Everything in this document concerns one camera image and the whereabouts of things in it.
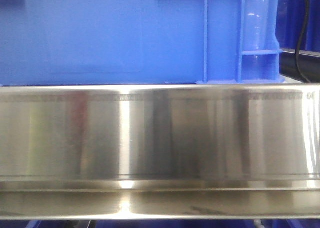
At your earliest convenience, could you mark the large blue plastic bin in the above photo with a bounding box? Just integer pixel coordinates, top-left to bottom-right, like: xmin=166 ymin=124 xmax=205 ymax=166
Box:
xmin=0 ymin=0 xmax=282 ymax=86

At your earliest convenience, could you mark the dark blue bin behind right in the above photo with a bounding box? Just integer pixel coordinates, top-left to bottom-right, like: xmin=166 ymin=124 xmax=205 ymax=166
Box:
xmin=276 ymin=0 xmax=320 ymax=53

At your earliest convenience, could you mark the blue bin lower shelf centre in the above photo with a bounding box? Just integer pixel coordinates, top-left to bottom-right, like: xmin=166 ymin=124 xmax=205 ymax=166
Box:
xmin=95 ymin=219 xmax=256 ymax=228

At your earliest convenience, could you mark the blue bin shelf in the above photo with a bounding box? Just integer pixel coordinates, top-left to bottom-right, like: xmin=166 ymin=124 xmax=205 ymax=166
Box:
xmin=95 ymin=219 xmax=256 ymax=228
xmin=26 ymin=220 xmax=67 ymax=228

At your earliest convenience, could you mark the blue bin lower shelf left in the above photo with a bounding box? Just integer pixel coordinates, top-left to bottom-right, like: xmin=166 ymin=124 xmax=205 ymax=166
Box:
xmin=26 ymin=220 xmax=67 ymax=228

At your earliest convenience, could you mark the black cable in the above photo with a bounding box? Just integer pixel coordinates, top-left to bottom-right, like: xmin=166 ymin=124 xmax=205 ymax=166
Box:
xmin=295 ymin=0 xmax=313 ymax=84

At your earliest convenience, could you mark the stainless steel shelf front rail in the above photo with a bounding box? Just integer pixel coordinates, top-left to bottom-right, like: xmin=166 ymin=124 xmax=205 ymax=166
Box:
xmin=0 ymin=83 xmax=320 ymax=220

